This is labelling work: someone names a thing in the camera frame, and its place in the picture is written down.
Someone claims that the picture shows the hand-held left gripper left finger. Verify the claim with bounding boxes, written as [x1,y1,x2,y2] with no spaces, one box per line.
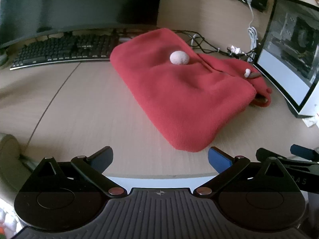
[19,146,126,200]

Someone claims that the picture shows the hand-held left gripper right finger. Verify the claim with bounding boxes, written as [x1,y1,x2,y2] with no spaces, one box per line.
[196,146,301,200]

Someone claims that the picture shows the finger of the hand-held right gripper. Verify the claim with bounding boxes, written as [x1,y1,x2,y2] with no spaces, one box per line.
[256,148,319,166]
[290,144,319,160]

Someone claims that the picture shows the red fleece garment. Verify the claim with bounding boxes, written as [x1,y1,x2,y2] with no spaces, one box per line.
[110,28,272,153]

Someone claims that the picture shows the small lit monitor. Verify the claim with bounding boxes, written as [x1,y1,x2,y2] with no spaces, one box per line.
[253,0,319,118]

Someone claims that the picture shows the black keyboard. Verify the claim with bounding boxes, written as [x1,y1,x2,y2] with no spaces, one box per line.
[9,33,120,71]

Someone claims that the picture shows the curved dark monitor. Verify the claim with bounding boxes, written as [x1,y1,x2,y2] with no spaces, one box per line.
[0,0,163,49]

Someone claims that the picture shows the black cable bundle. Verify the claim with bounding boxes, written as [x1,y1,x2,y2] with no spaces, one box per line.
[172,30,250,60]

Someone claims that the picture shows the white power cable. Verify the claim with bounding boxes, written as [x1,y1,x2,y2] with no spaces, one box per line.
[243,0,258,63]

